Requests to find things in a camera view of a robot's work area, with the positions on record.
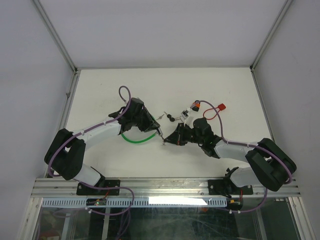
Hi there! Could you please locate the black-headed key pair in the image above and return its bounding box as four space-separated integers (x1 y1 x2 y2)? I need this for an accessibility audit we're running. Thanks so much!
164 111 176 122

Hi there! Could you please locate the orange black padlock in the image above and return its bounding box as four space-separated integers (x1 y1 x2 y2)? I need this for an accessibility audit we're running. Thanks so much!
190 100 201 112

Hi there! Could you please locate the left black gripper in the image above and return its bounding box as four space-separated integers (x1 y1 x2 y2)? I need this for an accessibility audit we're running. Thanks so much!
132 107 160 133

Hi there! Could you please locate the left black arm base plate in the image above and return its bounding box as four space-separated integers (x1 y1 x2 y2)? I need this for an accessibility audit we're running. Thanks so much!
76 178 121 196

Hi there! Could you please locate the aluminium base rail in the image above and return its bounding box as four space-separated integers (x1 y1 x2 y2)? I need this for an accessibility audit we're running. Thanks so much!
31 177 301 198

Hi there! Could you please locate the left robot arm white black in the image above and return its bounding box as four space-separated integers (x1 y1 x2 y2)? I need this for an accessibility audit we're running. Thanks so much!
44 97 163 195

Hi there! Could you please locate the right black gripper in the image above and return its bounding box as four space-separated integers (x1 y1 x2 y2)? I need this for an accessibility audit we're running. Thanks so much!
163 122 204 146

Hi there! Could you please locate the green cable bike lock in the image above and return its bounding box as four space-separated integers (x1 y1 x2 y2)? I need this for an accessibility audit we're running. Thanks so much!
121 131 158 145

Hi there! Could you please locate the red cable seal tag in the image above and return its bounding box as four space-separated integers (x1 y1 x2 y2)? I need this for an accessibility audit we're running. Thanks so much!
202 103 227 121

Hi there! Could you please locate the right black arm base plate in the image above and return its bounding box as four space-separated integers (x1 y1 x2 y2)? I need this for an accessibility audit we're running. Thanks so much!
207 178 254 198

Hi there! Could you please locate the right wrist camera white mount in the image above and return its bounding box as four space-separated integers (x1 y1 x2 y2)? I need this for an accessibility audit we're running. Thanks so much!
180 107 198 126

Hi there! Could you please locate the grey slotted cable duct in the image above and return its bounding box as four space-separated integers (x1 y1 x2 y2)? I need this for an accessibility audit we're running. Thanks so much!
42 196 227 208

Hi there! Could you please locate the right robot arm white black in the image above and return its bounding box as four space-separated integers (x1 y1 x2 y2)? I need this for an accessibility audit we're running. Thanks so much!
164 118 297 194

